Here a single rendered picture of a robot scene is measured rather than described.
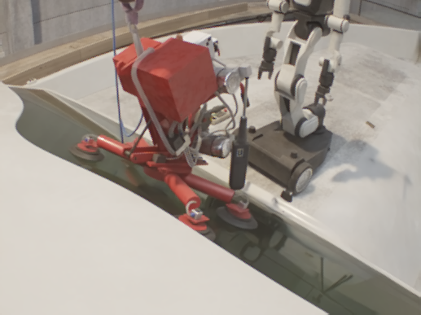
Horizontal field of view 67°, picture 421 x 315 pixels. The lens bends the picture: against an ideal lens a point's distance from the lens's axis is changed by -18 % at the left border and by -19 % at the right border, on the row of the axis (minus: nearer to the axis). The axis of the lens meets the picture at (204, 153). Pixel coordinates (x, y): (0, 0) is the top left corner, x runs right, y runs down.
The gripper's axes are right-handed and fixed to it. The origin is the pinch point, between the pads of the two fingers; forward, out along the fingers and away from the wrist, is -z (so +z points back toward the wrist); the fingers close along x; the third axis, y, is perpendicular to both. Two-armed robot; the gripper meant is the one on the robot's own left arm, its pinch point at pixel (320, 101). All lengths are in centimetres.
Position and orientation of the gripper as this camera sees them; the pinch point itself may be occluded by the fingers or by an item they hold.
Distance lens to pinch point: 221.2
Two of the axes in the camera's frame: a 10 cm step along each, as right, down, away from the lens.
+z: 1.9, -8.8, -4.4
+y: 6.6, 4.4, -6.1
